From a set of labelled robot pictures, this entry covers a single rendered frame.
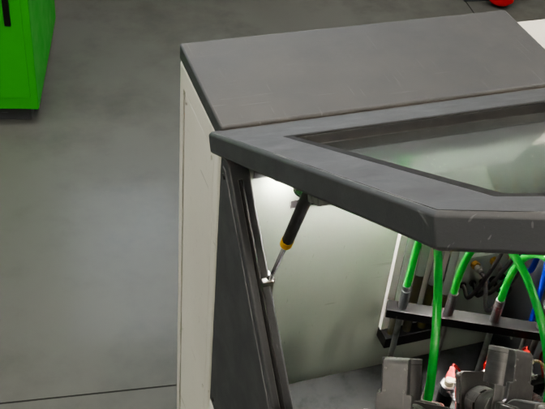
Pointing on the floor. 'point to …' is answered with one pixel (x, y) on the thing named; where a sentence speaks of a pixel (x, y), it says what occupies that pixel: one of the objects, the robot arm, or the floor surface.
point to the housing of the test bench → (394, 53)
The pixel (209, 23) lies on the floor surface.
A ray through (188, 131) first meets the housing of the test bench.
